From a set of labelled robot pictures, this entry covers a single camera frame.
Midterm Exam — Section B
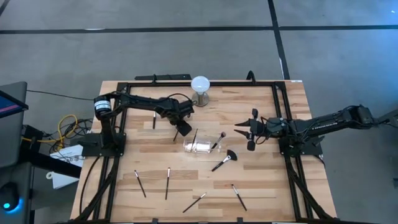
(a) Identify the clear acrylic brush organizer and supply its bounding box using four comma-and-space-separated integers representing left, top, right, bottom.
183, 138, 222, 155

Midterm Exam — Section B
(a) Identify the small round black makeup brush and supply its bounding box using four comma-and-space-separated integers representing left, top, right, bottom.
210, 131, 227, 150

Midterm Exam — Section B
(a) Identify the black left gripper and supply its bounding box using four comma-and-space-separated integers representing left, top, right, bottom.
160, 98, 195, 137

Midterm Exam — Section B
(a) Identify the white paper sheet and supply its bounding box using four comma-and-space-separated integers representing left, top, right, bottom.
49, 144, 85, 169
45, 169, 80, 190

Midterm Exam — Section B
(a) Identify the black fan makeup brush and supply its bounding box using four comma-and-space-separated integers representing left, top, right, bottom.
211, 149, 238, 172

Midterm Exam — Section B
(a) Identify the black cable bundle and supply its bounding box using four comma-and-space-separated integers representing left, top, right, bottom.
46, 118, 94, 147

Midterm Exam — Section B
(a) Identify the black flat mounting bar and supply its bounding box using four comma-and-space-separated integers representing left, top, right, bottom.
134, 73, 192, 81

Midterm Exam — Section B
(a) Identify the black computer mouse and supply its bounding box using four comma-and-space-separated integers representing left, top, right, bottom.
0, 183, 20, 213

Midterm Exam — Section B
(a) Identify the dark computer desk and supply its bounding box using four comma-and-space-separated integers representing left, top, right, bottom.
0, 81, 82, 224

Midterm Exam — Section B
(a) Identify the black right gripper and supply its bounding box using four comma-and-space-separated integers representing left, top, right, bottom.
233, 108, 292, 152

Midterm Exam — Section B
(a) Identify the yellow cable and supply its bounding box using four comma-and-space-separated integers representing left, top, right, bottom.
22, 114, 78, 150

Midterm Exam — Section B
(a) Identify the white globe lamp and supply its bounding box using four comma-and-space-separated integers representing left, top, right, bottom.
190, 75, 211, 108

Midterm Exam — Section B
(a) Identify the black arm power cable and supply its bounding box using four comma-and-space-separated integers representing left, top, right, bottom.
79, 155, 102, 215

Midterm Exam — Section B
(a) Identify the black aluminium table frame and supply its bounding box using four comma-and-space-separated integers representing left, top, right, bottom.
67, 80, 338, 224

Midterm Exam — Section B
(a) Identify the thin black floor cable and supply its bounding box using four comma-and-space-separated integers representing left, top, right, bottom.
26, 89, 96, 102

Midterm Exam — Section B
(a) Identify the grey metal stand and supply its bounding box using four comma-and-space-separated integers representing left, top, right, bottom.
377, 108, 398, 128

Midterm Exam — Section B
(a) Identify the black computer monitor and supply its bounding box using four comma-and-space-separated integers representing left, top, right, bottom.
0, 89, 29, 119

